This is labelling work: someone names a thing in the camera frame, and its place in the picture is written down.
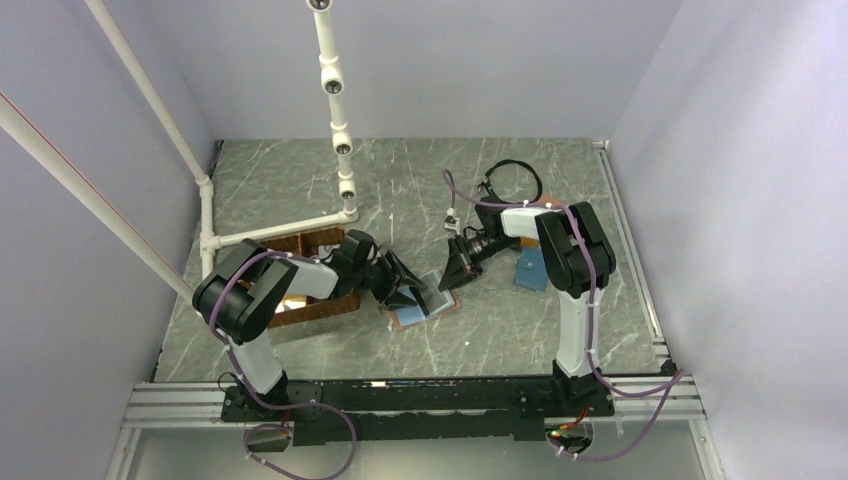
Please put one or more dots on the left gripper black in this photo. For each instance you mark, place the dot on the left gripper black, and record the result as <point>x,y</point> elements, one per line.
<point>391,281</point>

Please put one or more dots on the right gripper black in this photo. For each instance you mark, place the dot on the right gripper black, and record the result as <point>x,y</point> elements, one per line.
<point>457,272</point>

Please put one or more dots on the grey credit card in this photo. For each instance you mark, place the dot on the grey credit card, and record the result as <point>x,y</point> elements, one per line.
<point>435,302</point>

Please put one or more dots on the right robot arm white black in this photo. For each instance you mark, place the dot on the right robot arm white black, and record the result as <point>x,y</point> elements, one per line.
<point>578,260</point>

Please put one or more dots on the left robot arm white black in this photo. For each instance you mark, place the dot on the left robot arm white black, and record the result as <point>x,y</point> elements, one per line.
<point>239,298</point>

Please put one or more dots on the blue card holder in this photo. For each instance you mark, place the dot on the blue card holder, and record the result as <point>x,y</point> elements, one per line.
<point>530,270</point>

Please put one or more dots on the gold card in basket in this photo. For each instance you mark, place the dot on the gold card in basket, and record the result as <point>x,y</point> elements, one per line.
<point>291,303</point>

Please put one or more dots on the brown wicker basket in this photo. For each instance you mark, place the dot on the brown wicker basket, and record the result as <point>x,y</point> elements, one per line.
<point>314,243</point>

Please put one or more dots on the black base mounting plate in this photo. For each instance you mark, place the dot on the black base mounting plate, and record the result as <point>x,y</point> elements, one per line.
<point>519,407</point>

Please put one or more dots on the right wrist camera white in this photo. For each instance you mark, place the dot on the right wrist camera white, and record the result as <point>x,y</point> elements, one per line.
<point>451,222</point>

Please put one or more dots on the aluminium rail frame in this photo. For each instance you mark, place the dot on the aluminium rail frame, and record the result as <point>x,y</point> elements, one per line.
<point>199,405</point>

